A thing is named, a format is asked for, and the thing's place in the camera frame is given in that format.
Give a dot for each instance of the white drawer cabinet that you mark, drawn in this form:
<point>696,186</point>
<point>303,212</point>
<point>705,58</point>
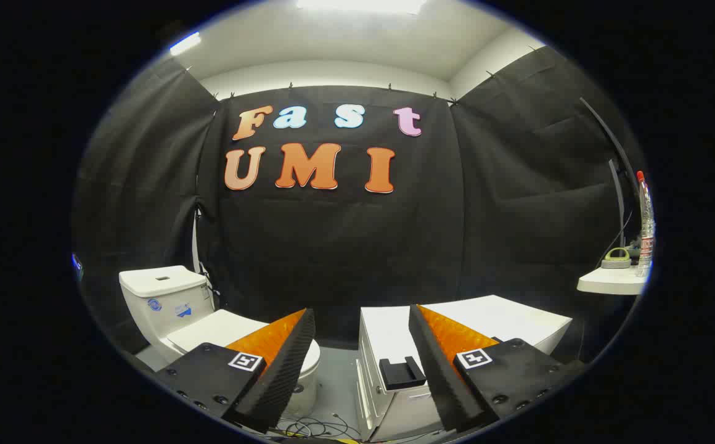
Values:
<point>388,333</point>

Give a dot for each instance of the white toilet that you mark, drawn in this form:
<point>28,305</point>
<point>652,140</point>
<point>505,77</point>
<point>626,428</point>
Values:
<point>160,302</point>

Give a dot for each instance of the rectangular ceiling light panel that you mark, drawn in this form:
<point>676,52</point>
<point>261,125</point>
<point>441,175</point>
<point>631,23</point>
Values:
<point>360,5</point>

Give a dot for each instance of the black curved pole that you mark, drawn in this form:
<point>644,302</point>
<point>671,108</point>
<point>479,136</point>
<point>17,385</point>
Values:
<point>617,145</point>

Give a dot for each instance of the white toilet lid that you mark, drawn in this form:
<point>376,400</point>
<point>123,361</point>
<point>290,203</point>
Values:
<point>209,330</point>

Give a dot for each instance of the white side shelf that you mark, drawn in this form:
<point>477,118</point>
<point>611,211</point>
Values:
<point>613,282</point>

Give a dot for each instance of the clear plastic water bottle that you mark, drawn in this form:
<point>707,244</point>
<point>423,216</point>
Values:
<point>645,222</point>

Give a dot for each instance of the white pipe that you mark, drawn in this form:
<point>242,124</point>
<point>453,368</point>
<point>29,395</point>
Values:
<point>196,240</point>

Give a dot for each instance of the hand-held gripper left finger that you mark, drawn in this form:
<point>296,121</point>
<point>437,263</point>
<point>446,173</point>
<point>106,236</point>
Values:
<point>283,364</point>

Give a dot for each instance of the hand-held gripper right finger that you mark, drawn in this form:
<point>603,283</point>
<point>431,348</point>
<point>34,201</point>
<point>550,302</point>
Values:
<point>441,370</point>

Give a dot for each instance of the black backdrop cloth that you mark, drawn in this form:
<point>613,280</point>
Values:
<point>345,246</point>

